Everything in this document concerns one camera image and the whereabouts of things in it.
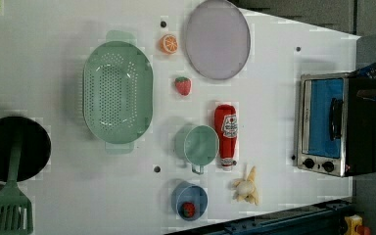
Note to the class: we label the blue glass oven door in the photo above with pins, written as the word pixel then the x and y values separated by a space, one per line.
pixel 319 96

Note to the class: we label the silver black toaster oven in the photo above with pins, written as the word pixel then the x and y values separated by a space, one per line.
pixel 353 120

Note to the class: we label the green cup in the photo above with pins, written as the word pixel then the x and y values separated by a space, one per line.
pixel 198 145

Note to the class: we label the red strawberry toy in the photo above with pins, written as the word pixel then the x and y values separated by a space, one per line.
pixel 183 85

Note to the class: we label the red ketchup bottle toy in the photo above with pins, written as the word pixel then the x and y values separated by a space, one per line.
pixel 226 127

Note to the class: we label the orange slice toy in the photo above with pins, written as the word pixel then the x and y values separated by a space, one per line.
pixel 168 44

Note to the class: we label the green perforated colander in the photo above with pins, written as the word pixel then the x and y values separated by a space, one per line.
pixel 118 92

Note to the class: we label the lavender round plate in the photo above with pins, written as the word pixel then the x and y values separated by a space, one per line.
pixel 217 39

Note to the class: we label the peeled banana toy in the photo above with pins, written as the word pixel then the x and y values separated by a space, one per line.
pixel 245 188

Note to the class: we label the strawberry toy in cup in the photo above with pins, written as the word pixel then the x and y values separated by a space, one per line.
pixel 188 209

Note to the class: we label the black round pan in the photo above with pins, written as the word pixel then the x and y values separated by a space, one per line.
pixel 36 149

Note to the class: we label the yellow red emergency button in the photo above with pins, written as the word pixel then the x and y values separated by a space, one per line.
pixel 355 226

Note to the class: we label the green slotted spatula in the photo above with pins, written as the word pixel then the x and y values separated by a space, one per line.
pixel 15 206

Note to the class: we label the blue metal frame rail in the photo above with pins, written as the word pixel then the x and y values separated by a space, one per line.
pixel 319 219

